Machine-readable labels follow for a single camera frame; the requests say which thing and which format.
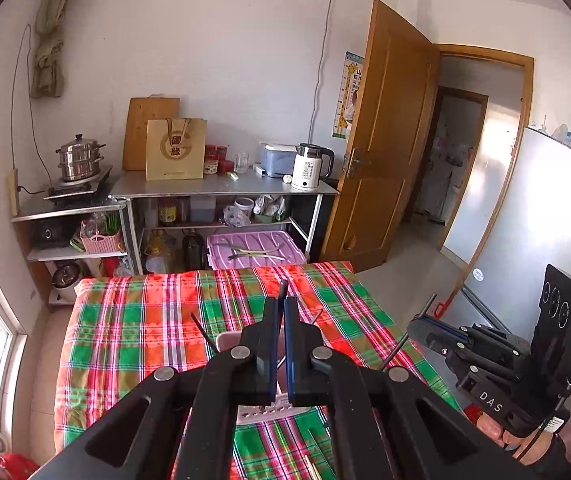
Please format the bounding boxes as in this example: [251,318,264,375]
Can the giraffe height chart poster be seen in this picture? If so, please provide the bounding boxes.
[331,51,363,141]

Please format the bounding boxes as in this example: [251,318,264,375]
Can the translucent plastic container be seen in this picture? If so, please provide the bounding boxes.
[190,196,216,223]

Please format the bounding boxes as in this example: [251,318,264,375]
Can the black pot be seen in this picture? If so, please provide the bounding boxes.
[30,220,79,250]

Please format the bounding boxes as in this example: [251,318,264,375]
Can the wooden wall board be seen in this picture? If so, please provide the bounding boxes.
[8,167,20,216]

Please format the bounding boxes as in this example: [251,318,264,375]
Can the wooden door frame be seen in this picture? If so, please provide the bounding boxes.
[433,44,535,261]

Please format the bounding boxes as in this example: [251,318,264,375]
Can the metal shelf rack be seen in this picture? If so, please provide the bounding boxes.
[10,199,132,307]

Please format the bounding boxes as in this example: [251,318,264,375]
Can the sauce bottle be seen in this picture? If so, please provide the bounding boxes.
[158,197,177,226]

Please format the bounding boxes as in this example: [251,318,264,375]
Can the cloth-wrapped pipe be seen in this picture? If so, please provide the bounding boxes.
[30,0,79,101]

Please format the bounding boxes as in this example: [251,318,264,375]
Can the white rice cooker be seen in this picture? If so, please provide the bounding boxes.
[50,261,85,306]

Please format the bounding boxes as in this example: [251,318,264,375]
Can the pale blue countertop appliance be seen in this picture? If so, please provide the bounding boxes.
[260,142,299,177]

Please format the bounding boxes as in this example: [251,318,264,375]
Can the stainless steel table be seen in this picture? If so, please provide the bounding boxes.
[110,169,341,273]

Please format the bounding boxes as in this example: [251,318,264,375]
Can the purple storage box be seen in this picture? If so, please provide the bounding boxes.
[206,231,309,271]

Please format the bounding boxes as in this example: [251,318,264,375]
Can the stainless steel steamer pot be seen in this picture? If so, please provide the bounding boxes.
[56,134,106,182]

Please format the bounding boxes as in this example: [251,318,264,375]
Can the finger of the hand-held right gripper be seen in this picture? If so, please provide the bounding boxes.
[407,319,461,357]
[418,312,472,337]

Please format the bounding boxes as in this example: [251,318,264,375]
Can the silver refrigerator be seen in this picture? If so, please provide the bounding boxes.
[440,127,571,341]

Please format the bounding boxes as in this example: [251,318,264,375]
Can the wooden cutting board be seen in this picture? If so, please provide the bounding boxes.
[122,97,181,172]

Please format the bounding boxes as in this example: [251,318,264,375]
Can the clear plastic bag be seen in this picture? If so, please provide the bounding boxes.
[223,205,251,227]

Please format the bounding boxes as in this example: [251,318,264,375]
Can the white plastic bag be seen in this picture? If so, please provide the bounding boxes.
[550,122,571,157]

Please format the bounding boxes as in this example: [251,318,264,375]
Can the white electric kettle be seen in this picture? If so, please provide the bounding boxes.
[291,143,335,192]

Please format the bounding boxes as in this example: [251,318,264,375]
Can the metal tongs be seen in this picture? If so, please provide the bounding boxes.
[214,241,287,263]

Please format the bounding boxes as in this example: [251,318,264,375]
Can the yellow cooking oil bottle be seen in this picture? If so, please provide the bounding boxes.
[143,230,167,274]

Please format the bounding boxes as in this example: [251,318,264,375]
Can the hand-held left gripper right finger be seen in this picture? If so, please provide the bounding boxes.
[284,296,541,480]

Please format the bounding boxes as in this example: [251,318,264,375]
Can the wooden door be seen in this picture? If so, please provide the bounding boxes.
[320,0,441,273]

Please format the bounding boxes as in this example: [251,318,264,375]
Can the induction cooktop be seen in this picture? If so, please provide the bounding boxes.
[43,165,114,204]

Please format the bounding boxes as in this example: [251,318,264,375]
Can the plaid tablecloth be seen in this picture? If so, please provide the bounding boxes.
[54,260,466,480]

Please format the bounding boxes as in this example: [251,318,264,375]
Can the dark glass bottle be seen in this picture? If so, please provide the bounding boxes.
[182,229,205,271]

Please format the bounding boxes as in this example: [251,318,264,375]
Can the brown paper gift bag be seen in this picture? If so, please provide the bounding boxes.
[146,117,208,181]

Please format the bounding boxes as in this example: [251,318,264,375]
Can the pink plastic utensil basket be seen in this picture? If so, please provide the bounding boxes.
[216,330,327,427]

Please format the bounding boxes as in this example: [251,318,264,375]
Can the person's right hand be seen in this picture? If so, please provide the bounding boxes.
[473,407,571,468]

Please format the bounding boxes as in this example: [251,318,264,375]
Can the small pink basket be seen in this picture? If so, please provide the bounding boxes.
[80,220,124,254]

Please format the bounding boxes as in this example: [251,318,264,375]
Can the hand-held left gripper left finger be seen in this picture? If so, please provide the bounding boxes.
[28,296,280,480]

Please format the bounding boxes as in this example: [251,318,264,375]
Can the black chopstick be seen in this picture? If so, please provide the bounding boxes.
[274,280,290,371]
[381,292,439,371]
[190,312,219,358]

